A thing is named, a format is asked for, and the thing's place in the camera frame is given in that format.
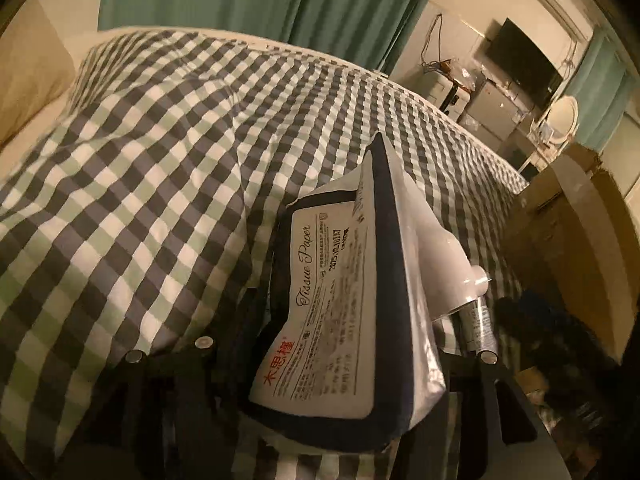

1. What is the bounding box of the silver tube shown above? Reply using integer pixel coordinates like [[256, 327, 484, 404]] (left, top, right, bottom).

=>
[[459, 297, 498, 358]]

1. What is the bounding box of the large cardboard box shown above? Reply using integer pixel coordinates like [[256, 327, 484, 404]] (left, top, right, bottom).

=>
[[502, 152, 640, 366]]

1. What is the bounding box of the white drawer cabinet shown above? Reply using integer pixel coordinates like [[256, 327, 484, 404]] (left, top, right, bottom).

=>
[[415, 67, 473, 113]]

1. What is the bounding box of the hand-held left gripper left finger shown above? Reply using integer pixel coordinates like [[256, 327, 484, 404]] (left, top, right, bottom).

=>
[[60, 285, 281, 480]]

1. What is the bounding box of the white oval mirror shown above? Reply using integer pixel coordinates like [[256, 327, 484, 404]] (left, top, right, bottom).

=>
[[537, 96, 579, 148]]

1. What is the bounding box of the wide green curtain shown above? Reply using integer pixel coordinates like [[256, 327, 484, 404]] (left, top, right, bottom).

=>
[[97, 0, 448, 73]]

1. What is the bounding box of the hanging wall cable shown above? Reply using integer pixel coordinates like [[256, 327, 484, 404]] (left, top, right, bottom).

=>
[[422, 12, 446, 68]]

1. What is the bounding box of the narrow green curtain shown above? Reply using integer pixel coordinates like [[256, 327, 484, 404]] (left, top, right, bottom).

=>
[[565, 25, 640, 153]]

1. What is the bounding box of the beige pillow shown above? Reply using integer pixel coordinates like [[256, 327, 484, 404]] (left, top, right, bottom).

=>
[[0, 0, 76, 146]]

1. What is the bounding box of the white navy tissue pack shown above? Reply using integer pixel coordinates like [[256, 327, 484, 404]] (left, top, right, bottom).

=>
[[237, 132, 451, 456]]

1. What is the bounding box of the cluttered desk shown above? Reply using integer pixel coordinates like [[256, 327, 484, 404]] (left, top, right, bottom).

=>
[[457, 67, 546, 161]]

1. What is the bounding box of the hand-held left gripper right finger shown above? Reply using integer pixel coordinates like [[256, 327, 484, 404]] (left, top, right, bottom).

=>
[[390, 345, 571, 480]]

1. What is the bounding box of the wall television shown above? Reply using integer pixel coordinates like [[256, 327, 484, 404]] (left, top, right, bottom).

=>
[[485, 17, 565, 108]]

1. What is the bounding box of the white plastic bottle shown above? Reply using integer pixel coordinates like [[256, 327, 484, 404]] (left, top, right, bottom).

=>
[[432, 232, 494, 320]]

